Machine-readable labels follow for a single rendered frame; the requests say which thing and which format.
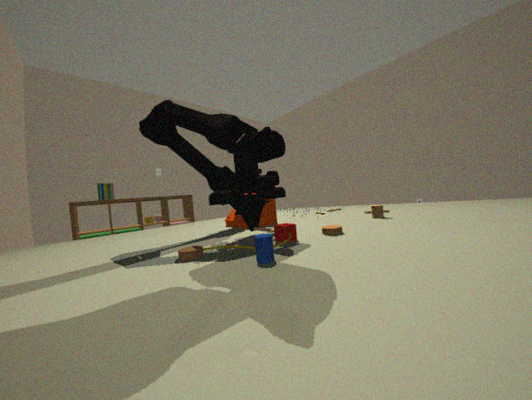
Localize orange round disc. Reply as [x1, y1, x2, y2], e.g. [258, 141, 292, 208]
[322, 225, 342, 236]

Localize blue cylinder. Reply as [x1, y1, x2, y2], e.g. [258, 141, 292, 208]
[254, 234, 275, 263]

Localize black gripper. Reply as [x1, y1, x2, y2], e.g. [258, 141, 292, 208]
[209, 164, 286, 231]

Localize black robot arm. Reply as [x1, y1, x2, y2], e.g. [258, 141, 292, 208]
[139, 100, 286, 195]

